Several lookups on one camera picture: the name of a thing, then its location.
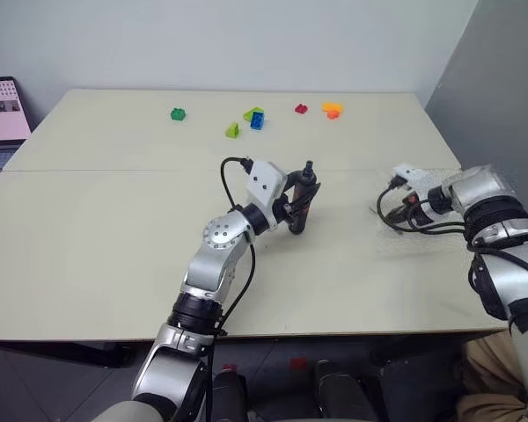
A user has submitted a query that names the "open laptop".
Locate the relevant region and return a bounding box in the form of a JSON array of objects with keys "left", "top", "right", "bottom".
[{"left": 0, "top": 76, "right": 33, "bottom": 187}]

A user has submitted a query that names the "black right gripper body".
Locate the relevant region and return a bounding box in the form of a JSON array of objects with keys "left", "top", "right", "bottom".
[{"left": 400, "top": 189, "right": 431, "bottom": 228}]

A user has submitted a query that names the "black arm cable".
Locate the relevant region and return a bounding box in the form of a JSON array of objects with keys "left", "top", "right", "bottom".
[
  {"left": 171, "top": 156, "right": 257, "bottom": 422},
  {"left": 375, "top": 174, "right": 468, "bottom": 236}
]

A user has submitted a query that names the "dark rounded shape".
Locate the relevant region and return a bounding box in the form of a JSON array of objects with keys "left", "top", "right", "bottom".
[
  {"left": 313, "top": 359, "right": 379, "bottom": 422},
  {"left": 210, "top": 369, "right": 249, "bottom": 422}
]

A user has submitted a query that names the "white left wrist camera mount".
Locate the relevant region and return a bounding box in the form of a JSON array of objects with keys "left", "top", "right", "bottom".
[{"left": 245, "top": 160, "right": 288, "bottom": 232}]

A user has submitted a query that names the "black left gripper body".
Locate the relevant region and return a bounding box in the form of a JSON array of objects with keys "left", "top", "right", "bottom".
[{"left": 270, "top": 194, "right": 297, "bottom": 230}]

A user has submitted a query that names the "tan brown bag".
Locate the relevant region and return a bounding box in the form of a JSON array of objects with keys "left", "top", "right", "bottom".
[{"left": 458, "top": 331, "right": 528, "bottom": 422}]

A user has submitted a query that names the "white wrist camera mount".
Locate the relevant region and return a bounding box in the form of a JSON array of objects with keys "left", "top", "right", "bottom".
[
  {"left": 390, "top": 162, "right": 429, "bottom": 195},
  {"left": 245, "top": 160, "right": 288, "bottom": 232}
]

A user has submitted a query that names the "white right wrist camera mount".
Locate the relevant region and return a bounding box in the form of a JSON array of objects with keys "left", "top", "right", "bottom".
[{"left": 390, "top": 162, "right": 429, "bottom": 195}]

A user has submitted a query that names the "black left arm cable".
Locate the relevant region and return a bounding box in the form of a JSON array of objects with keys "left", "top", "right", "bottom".
[{"left": 171, "top": 156, "right": 257, "bottom": 422}]

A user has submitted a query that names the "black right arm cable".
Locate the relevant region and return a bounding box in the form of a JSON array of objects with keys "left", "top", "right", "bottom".
[{"left": 375, "top": 174, "right": 468, "bottom": 236}]

